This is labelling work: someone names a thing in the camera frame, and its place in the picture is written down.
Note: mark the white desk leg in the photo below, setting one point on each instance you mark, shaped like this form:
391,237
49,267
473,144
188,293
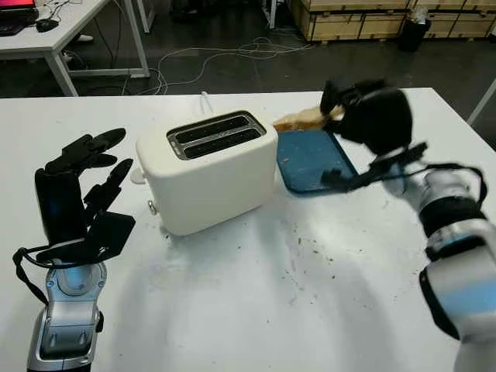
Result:
270,13

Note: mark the black trash bin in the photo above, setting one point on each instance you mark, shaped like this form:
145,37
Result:
412,35

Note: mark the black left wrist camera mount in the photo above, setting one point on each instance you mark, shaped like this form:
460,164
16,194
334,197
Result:
112,232

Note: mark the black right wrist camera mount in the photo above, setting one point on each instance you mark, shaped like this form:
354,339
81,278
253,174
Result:
337,180

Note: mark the black laptop with red screen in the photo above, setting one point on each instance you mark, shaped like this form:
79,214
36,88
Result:
15,17

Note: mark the white office desk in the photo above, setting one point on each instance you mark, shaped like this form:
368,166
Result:
58,23

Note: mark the white desk frame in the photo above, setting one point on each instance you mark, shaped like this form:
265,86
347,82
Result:
143,15

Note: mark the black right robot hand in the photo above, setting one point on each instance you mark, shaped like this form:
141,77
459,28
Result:
383,116

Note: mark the white shoe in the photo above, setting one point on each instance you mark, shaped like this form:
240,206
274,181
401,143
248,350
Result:
85,37

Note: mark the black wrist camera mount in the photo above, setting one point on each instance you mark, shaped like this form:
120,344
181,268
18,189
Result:
337,180
112,232

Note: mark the white two-slot toaster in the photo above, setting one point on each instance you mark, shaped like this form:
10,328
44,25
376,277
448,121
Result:
217,182

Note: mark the white table leg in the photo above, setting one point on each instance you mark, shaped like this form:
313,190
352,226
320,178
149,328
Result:
482,100

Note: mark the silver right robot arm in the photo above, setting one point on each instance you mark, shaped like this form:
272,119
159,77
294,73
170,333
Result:
465,271

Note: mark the black computer mouse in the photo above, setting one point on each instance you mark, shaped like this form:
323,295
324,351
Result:
46,25

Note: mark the blue plastic tray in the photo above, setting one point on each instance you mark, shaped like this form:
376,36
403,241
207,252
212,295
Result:
306,159

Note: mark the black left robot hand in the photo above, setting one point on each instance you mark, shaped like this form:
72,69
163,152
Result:
62,201

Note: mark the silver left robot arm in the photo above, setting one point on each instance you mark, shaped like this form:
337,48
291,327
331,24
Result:
69,317

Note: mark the slice of brown bread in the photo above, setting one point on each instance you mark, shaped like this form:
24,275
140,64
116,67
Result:
298,120

